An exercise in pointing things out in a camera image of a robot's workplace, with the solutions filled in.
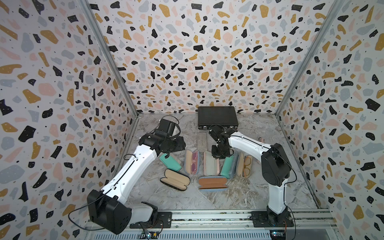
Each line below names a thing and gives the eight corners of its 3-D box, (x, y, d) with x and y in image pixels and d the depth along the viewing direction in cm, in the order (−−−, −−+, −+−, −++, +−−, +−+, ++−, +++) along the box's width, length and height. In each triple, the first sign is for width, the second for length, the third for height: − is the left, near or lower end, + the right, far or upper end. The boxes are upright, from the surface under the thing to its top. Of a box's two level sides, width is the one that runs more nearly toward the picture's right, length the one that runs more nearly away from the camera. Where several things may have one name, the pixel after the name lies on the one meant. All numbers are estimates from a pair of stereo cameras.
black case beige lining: (159, 184, 87) (158, 181, 84) (167, 170, 93) (166, 167, 89) (185, 194, 84) (184, 192, 80) (191, 179, 89) (191, 177, 86)
